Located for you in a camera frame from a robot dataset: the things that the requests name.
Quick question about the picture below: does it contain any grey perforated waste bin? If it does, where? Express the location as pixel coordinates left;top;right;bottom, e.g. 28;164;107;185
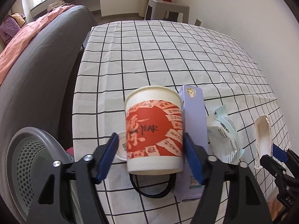
6;127;75;224

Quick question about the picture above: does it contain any pale purple carton box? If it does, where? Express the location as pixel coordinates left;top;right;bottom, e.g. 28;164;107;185
173;85;209;202

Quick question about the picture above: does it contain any black checked white tablecloth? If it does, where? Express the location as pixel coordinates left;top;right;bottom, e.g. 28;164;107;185
70;20;288;224

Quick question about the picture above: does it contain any white round plastic lid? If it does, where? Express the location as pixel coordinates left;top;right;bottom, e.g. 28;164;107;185
116;131;128;161

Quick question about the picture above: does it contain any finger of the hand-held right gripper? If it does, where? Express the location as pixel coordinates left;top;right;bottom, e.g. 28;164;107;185
272;145;290;164
260;154;284;181

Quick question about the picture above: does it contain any beige quilted bag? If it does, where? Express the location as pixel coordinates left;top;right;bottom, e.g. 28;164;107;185
10;12;27;26

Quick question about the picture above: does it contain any white and green plastic packet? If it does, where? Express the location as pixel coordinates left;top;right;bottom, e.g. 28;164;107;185
206;105;245;164

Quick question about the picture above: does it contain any red and white paper cup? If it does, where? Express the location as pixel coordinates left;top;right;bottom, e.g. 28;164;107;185
124;85;185;176

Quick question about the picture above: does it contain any pink blanket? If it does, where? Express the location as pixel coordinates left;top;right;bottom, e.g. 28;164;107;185
0;4;77;85

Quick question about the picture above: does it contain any purple knitted bag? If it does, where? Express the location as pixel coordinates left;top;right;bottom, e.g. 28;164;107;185
0;16;20;45

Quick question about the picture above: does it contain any beige crumpled cloth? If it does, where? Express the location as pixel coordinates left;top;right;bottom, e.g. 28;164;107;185
47;1;68;13

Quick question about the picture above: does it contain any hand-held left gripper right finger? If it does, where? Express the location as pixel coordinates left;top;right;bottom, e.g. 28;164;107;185
183;133;274;224

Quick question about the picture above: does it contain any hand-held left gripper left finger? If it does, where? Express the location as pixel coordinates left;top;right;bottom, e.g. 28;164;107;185
26;133;119;224

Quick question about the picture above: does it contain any long white torn carton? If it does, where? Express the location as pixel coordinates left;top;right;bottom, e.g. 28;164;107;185
254;114;274;169

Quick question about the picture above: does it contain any grey plastic stool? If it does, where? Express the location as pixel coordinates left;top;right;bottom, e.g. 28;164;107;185
144;0;190;24

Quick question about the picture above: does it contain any black hair band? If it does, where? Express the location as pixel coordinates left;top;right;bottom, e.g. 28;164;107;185
129;174;177;199

